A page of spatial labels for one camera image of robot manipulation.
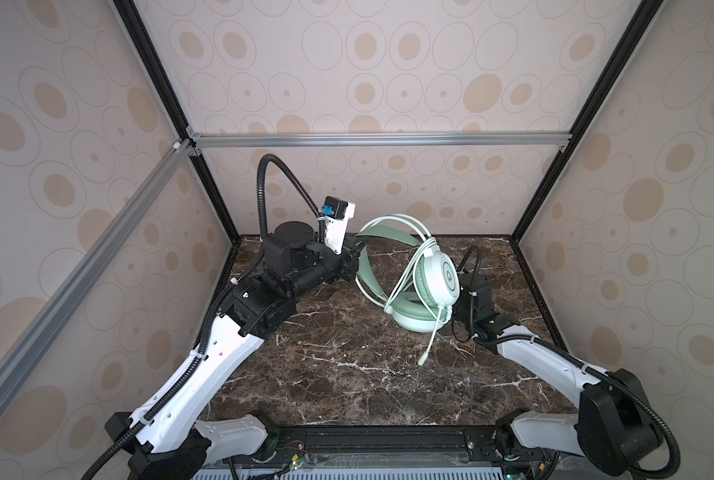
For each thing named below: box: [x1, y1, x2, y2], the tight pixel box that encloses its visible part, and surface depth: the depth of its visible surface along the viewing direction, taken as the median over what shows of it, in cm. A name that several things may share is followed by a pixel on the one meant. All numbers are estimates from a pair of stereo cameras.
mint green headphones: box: [355, 214, 460, 366], surface depth 52 cm
